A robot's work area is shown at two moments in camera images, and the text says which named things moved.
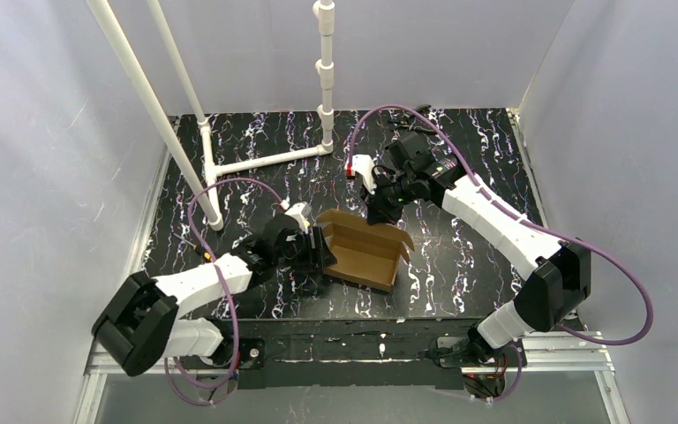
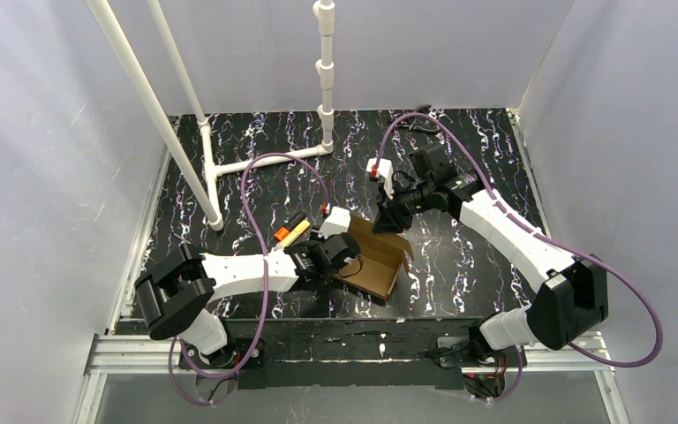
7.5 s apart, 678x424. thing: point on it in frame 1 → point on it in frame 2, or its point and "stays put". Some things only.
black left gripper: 317,248 → 342,249
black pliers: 399,119 stays put
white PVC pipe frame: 205,192 stays put
